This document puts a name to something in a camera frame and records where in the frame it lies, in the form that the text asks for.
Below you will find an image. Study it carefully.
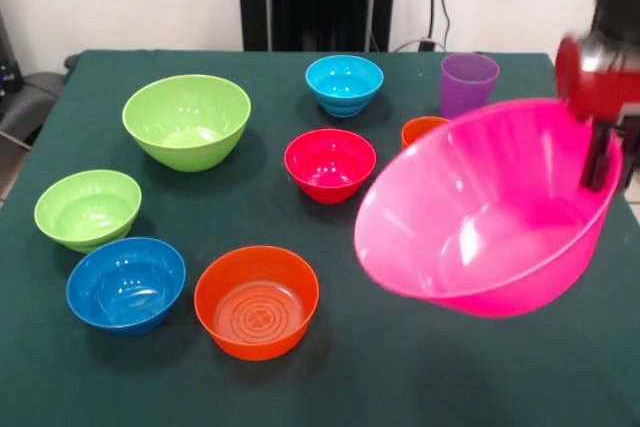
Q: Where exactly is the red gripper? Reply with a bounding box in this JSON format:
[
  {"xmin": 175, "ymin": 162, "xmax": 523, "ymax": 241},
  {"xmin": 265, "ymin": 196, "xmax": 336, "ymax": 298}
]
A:
[{"xmin": 554, "ymin": 34, "xmax": 640, "ymax": 193}]

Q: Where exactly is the large pink bowl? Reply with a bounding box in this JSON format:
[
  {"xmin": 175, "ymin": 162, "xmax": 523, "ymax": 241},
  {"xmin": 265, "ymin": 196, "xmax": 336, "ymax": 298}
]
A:
[{"xmin": 353, "ymin": 98, "xmax": 625, "ymax": 319}]

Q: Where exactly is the purple cup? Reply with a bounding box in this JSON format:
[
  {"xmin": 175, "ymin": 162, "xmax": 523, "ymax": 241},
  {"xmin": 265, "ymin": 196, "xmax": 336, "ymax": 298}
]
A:
[{"xmin": 439, "ymin": 52, "xmax": 501, "ymax": 120}]

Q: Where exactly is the orange cup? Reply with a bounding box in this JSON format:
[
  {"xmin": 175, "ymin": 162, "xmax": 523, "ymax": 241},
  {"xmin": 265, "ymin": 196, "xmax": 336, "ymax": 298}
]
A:
[{"xmin": 400, "ymin": 116, "xmax": 451, "ymax": 150}]

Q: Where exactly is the small light blue footed bowl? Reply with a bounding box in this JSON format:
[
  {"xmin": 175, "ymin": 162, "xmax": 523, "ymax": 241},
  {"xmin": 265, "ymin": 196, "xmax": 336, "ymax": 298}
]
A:
[{"xmin": 305, "ymin": 54, "xmax": 385, "ymax": 119}]

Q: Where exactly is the small red bowl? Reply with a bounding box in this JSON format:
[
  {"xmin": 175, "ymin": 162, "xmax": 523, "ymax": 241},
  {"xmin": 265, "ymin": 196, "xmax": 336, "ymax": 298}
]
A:
[{"xmin": 283, "ymin": 128, "xmax": 378, "ymax": 205}]

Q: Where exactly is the orange bowl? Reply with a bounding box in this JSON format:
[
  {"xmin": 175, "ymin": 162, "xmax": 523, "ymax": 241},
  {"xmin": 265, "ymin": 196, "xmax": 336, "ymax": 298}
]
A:
[{"xmin": 193, "ymin": 245, "xmax": 321, "ymax": 362}]

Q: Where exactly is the dark green tablecloth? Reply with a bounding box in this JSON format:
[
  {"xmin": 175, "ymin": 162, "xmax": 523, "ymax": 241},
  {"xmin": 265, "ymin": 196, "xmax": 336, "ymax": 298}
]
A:
[{"xmin": 0, "ymin": 49, "xmax": 640, "ymax": 427}]

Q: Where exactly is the large green bowl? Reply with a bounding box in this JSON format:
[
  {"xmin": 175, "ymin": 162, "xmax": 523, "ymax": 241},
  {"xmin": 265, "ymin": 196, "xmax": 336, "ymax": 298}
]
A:
[{"xmin": 121, "ymin": 74, "xmax": 252, "ymax": 173}]

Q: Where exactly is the dark blue bowl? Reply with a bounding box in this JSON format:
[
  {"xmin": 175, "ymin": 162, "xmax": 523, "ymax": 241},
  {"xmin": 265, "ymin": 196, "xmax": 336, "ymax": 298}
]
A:
[{"xmin": 65, "ymin": 237, "xmax": 187, "ymax": 337}]

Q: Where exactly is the small green bowl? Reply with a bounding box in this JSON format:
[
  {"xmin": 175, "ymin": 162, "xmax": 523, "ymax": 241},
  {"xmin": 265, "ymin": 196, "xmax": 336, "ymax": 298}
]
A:
[{"xmin": 33, "ymin": 169, "xmax": 143, "ymax": 255}]

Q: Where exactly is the black and grey equipment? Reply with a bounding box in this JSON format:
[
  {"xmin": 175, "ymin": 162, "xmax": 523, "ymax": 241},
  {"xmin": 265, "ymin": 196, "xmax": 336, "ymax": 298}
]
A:
[{"xmin": 0, "ymin": 6, "xmax": 69, "ymax": 148}]

